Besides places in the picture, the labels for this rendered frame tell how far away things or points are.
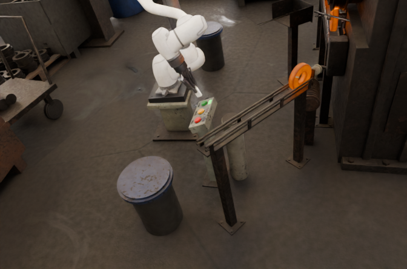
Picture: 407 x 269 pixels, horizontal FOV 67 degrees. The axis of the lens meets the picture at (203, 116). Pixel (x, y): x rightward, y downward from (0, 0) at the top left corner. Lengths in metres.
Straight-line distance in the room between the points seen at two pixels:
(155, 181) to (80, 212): 0.82
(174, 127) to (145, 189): 0.96
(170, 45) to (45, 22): 2.74
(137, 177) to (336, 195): 1.21
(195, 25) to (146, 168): 0.83
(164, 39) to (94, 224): 1.32
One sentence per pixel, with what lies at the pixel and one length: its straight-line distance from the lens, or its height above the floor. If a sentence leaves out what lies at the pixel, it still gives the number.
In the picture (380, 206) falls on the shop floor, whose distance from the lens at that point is 2.13.
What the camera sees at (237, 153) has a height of 0.28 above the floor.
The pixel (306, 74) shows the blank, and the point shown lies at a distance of 1.79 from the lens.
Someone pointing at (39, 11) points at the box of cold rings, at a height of 0.70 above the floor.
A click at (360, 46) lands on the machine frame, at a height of 0.87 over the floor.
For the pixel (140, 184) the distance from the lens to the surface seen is 1.74.
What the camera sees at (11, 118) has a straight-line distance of 3.06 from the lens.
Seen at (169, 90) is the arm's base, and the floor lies 0.42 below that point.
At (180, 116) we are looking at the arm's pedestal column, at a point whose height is 0.18.
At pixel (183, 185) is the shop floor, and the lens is 2.21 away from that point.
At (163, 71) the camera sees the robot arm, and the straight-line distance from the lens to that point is 2.25.
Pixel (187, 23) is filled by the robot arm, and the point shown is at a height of 1.09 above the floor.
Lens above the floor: 1.71
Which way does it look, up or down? 40 degrees down
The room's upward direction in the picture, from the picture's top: 13 degrees counter-clockwise
